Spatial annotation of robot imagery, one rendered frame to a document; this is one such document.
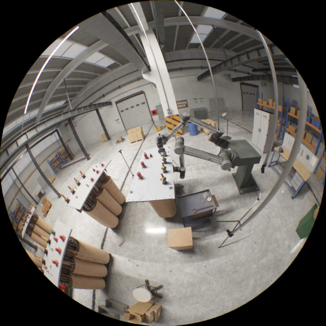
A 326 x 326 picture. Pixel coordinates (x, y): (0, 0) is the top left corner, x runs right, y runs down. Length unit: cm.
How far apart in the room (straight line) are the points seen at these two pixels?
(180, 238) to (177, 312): 210
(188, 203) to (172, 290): 207
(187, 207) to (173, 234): 54
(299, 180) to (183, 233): 388
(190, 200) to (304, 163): 436
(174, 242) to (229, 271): 162
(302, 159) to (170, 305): 543
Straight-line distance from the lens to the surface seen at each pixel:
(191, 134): 659
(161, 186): 155
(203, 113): 1010
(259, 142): 563
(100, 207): 257
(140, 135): 800
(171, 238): 162
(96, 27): 284
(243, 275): 285
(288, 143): 496
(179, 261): 251
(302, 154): 473
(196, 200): 190
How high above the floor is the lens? 249
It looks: 34 degrees down
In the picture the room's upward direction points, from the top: 17 degrees counter-clockwise
